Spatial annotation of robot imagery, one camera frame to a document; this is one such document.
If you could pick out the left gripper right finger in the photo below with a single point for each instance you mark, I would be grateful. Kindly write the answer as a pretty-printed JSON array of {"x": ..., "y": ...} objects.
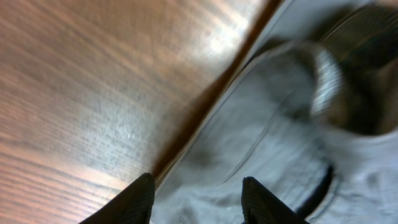
[{"x": 260, "y": 206}]

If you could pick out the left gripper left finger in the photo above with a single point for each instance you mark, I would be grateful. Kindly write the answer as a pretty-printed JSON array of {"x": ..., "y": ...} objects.
[{"x": 131, "y": 206}]

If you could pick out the grey khaki shorts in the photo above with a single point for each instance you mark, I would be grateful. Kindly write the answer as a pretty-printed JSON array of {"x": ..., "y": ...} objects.
[{"x": 311, "y": 115}]

